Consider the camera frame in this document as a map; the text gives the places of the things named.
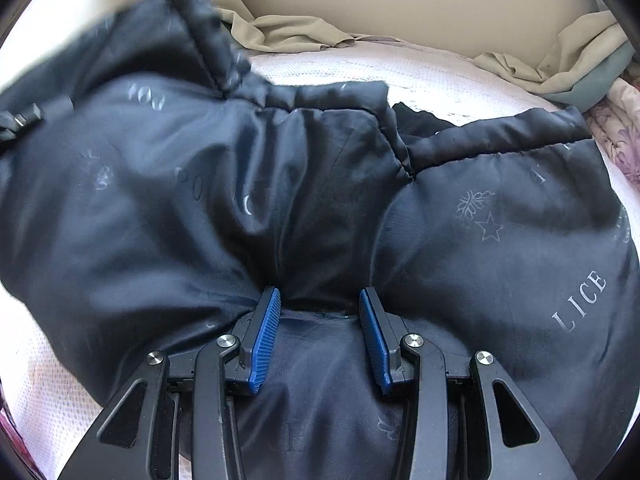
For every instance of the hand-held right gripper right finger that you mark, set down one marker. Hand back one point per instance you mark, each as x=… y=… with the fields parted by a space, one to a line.
x=375 y=340

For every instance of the beige crumpled cloth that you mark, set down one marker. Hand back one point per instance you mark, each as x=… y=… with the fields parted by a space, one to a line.
x=280 y=30

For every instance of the floral purple quilt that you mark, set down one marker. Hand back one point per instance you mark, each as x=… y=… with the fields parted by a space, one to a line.
x=625 y=135

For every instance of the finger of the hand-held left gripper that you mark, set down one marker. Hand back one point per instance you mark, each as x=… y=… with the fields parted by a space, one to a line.
x=22 y=119

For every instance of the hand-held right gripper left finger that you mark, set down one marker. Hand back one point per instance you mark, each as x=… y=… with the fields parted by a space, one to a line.
x=265 y=340

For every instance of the black printed padded jacket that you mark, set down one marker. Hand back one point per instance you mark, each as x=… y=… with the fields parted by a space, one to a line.
x=150 y=210

